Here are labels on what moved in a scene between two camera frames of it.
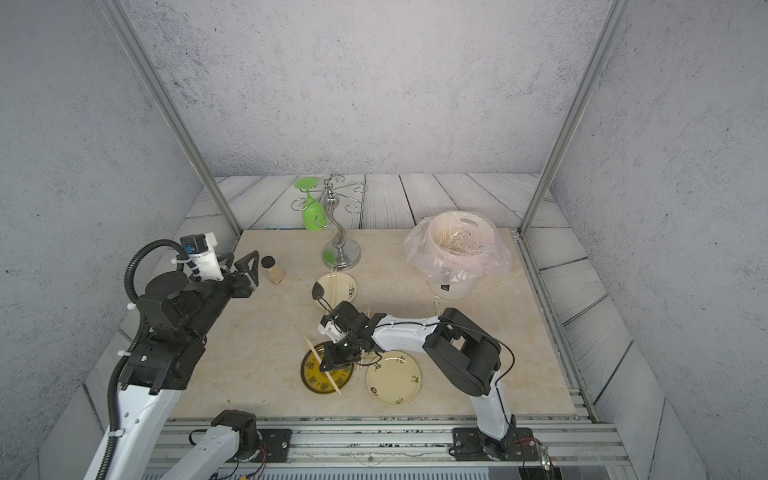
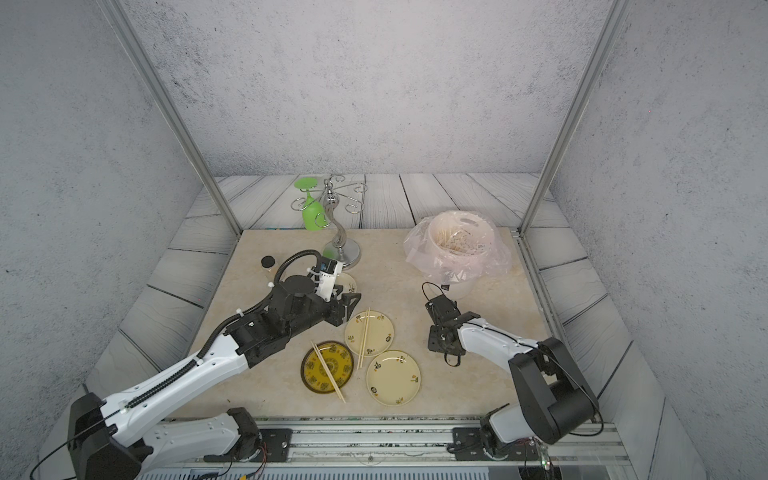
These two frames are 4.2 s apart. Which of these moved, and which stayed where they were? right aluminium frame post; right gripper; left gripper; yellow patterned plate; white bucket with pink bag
Moved: left gripper; right gripper
Stayed: right aluminium frame post; yellow patterned plate; white bucket with pink bag
